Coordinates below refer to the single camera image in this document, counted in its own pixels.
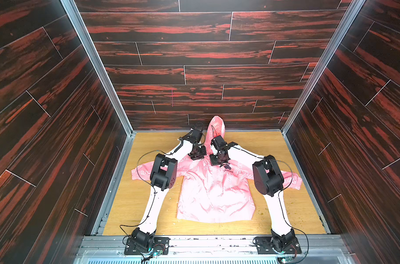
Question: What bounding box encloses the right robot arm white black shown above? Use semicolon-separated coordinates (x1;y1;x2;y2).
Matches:
210;135;301;254

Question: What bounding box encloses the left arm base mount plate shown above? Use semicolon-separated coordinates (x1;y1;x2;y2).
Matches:
124;236;170;257

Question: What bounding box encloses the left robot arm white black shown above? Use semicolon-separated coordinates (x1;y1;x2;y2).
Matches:
128;122;206;255

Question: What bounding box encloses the pink hooded jacket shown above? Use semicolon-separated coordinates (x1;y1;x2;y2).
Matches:
132;116;302;228

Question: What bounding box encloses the aluminium front rail frame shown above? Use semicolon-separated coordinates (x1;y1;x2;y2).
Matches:
74;234;356;264

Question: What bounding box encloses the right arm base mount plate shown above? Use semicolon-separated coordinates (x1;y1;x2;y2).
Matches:
253;236;302;255

